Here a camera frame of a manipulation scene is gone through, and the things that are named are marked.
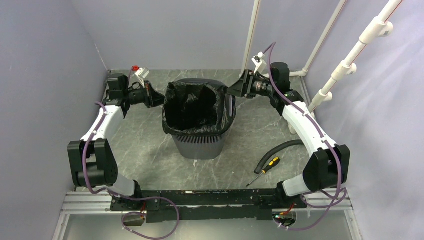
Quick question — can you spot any aluminium extrusion rail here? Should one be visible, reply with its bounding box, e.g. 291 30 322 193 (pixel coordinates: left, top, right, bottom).
60 192 112 215

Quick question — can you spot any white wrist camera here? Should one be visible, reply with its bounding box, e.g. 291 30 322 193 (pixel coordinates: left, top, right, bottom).
251 52 267 74
129 65 150 88

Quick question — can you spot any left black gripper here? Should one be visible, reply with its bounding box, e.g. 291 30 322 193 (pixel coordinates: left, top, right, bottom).
123 80 170 109

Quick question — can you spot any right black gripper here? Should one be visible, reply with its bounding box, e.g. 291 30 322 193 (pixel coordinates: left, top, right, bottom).
225 69 276 99

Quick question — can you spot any black corrugated hose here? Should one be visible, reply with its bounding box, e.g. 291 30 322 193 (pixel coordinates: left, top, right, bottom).
254 139 306 175

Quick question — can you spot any white PVC pipe frame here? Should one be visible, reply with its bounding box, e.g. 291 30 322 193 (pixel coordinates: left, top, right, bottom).
250 0 422 138

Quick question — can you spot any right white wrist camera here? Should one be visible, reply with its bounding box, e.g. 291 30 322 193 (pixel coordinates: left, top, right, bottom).
251 52 267 74

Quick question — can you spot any yellow black screwdriver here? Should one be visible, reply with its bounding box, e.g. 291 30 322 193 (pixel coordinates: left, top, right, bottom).
246 157 281 187

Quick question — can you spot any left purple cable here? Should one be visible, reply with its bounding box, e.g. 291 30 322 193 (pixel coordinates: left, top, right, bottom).
81 67 181 240

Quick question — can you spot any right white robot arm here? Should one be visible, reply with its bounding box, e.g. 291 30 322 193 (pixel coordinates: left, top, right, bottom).
227 62 351 208

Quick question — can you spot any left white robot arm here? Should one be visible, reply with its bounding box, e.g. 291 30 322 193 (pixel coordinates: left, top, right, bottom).
67 69 165 210

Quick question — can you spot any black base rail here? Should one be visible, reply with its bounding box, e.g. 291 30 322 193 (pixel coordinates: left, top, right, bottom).
110 188 307 223

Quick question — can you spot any black trash bag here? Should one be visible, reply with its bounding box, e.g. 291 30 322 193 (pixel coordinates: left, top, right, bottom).
162 78 237 137

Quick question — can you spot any grey mesh trash bin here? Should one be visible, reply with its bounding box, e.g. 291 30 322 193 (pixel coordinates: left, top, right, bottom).
163 78 237 161

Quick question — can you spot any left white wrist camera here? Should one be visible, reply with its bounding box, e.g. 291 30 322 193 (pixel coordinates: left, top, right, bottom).
129 65 150 88

